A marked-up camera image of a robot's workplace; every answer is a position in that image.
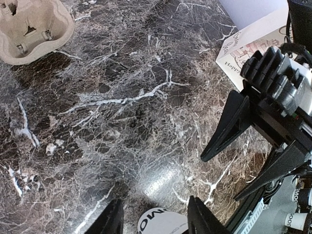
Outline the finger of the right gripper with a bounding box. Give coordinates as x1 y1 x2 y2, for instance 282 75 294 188
201 90 251 162
234 141 310 201

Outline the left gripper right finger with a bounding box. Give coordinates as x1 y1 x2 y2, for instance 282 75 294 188
187 196 231 234

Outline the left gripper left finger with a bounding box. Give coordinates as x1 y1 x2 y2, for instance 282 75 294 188
85 199 124 234

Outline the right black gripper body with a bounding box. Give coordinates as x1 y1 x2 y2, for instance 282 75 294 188
240 46 312 161

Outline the stack of white paper cups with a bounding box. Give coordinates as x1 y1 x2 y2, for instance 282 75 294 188
284 188 312 234

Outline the single white paper cup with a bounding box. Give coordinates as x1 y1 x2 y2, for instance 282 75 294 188
137 207 189 234

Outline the brown cardboard cup carrier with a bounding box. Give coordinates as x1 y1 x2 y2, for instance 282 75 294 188
0 0 75 65

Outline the printed paper takeout bag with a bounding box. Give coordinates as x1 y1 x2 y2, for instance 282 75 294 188
216 6 289 91

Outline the white slotted cable duct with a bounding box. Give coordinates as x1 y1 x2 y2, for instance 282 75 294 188
234 198 266 234

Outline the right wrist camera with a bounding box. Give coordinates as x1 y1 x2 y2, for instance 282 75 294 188
287 0 312 52

